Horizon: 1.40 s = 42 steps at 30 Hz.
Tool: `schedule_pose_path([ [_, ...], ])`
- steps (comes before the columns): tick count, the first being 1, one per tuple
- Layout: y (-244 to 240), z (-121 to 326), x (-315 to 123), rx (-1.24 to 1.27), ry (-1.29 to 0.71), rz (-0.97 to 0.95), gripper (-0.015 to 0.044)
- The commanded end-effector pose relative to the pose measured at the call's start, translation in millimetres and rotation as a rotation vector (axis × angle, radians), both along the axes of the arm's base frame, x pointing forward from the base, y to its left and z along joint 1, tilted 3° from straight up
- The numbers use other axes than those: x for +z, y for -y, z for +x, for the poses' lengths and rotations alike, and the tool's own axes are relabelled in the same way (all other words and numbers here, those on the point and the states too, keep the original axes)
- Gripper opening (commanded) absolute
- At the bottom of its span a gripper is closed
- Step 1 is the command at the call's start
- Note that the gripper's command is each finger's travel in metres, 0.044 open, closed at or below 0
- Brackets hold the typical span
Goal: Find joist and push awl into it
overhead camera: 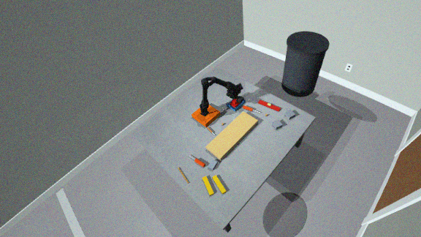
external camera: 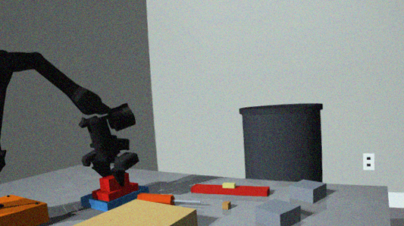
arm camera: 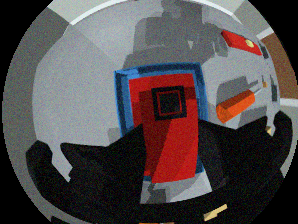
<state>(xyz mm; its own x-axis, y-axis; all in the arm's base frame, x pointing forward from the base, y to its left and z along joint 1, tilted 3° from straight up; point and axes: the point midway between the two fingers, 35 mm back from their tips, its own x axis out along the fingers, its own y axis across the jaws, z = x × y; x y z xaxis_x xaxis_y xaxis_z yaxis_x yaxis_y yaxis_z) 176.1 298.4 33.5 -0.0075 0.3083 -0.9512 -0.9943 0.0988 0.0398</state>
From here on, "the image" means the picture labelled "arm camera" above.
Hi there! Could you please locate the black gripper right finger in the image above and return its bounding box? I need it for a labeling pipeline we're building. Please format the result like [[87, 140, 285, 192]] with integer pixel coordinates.
[[197, 115, 267, 190]]

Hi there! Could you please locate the blue shallow tray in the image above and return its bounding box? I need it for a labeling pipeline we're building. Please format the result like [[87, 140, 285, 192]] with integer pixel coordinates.
[[113, 61, 209, 137]]

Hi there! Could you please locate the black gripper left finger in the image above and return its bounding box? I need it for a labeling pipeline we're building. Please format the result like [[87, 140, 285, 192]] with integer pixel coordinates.
[[60, 123, 148, 204]]

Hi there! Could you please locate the orange-handled awl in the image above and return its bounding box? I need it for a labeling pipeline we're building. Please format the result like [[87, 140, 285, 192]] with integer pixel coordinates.
[[216, 88, 262, 124]]

